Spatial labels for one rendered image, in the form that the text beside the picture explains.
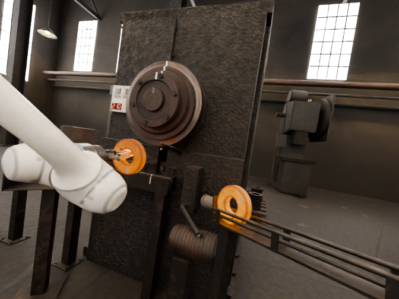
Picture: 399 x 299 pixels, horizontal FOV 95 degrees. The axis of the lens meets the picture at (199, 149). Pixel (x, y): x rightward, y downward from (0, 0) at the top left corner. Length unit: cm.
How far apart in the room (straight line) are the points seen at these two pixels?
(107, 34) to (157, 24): 968
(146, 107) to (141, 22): 72
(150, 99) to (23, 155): 60
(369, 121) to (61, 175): 777
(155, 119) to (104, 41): 1021
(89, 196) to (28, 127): 17
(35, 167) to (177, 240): 60
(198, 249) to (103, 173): 56
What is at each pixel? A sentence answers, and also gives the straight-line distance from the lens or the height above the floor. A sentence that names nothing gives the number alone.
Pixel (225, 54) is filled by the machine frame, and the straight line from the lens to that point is 121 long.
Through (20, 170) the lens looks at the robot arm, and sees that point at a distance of 57.
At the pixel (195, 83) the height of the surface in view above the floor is 123.
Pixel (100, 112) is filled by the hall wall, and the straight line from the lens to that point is 1016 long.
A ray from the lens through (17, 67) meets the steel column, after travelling 803.
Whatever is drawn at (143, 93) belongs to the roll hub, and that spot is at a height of 115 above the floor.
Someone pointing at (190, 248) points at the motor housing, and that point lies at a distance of 90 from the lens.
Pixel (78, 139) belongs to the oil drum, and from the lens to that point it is 380.
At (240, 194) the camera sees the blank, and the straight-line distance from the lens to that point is 73.
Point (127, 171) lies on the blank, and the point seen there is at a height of 76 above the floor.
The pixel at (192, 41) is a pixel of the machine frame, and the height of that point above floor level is 154.
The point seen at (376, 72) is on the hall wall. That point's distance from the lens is 822.
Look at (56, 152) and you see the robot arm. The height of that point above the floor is 88.
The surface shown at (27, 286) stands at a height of 1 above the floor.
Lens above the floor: 93
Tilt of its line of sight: 2 degrees down
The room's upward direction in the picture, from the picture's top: 8 degrees clockwise
